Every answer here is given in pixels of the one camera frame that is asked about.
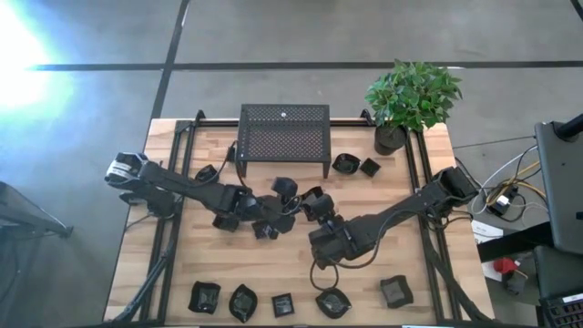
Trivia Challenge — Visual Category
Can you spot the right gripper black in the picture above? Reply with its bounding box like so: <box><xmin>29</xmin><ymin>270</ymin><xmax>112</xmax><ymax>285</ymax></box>
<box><xmin>302</xmin><ymin>200</ymin><xmax>361</xmax><ymax>269</ymax></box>

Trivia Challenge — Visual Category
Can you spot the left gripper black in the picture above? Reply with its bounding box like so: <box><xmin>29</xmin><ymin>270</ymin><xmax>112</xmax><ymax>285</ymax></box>
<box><xmin>248</xmin><ymin>193</ymin><xmax>298</xmax><ymax>235</ymax></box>

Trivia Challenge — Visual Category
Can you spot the black perforated metal stand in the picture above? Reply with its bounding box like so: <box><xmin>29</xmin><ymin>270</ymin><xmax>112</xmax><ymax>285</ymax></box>
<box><xmin>236</xmin><ymin>103</ymin><xmax>332</xmax><ymax>179</ymax></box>

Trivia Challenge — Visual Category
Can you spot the green plant in black pot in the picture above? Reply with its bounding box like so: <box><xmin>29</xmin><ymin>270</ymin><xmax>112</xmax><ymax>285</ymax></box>
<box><xmin>363</xmin><ymin>58</ymin><xmax>465</xmax><ymax>157</ymax></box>

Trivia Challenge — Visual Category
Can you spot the white paper box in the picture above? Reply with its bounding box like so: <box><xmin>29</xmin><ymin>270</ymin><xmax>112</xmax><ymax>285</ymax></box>
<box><xmin>471</xmin><ymin>220</ymin><xmax>506</xmax><ymax>246</ymax></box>

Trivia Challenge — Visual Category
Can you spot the black white power adapter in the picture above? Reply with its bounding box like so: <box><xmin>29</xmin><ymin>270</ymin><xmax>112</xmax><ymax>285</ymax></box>
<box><xmin>486</xmin><ymin>193</ymin><xmax>514</xmax><ymax>218</ymax></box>

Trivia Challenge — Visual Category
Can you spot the red object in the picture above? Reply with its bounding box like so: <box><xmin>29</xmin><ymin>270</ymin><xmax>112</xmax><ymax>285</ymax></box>
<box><xmin>494</xmin><ymin>257</ymin><xmax>520</xmax><ymax>275</ymax></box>

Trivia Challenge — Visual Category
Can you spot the black desk edge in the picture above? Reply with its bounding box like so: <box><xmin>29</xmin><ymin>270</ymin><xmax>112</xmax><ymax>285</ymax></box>
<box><xmin>476</xmin><ymin>221</ymin><xmax>555</xmax><ymax>264</ymax></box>

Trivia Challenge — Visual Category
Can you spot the grey monitor back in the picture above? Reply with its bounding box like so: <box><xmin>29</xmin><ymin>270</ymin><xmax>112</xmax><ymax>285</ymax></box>
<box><xmin>534</xmin><ymin>120</ymin><xmax>583</xmax><ymax>256</ymax></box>

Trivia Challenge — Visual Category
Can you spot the black chair seat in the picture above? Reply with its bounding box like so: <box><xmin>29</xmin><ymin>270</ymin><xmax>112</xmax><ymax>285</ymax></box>
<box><xmin>532</xmin><ymin>245</ymin><xmax>583</xmax><ymax>300</ymax></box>

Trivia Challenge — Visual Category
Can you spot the grey side table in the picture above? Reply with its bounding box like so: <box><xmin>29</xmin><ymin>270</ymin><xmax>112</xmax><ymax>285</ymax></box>
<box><xmin>0</xmin><ymin>180</ymin><xmax>75</xmax><ymax>241</ymax></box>

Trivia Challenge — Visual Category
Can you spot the black pole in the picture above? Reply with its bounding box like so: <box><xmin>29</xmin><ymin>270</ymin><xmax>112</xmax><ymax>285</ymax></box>
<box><xmin>554</xmin><ymin>112</ymin><xmax>583</xmax><ymax>141</ymax></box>

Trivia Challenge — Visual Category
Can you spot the black keyboard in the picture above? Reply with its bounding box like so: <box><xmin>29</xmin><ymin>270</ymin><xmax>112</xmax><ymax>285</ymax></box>
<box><xmin>538</xmin><ymin>293</ymin><xmax>583</xmax><ymax>328</ymax></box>

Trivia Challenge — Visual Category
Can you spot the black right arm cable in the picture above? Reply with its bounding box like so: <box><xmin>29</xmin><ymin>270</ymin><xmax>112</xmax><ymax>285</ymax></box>
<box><xmin>309</xmin><ymin>207</ymin><xmax>456</xmax><ymax>292</ymax></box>

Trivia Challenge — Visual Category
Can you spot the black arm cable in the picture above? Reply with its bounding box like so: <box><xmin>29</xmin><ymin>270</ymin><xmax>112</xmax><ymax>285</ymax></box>
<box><xmin>309</xmin><ymin>207</ymin><xmax>456</xmax><ymax>292</ymax></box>
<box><xmin>213</xmin><ymin>139</ymin><xmax>304</xmax><ymax>218</ymax></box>

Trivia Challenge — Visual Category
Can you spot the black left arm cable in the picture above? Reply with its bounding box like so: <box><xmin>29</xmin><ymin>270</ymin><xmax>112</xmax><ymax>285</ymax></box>
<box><xmin>213</xmin><ymin>139</ymin><xmax>304</xmax><ymax>218</ymax></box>

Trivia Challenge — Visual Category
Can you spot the black metal rig frame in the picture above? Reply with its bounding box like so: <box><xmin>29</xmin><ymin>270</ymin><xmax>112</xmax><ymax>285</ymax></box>
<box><xmin>104</xmin><ymin>108</ymin><xmax>497</xmax><ymax>325</ymax></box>

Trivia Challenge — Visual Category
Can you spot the floor cable bundle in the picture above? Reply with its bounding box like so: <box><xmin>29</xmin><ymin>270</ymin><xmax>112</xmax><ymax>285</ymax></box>
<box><xmin>455</xmin><ymin>136</ymin><xmax>550</xmax><ymax>224</ymax></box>

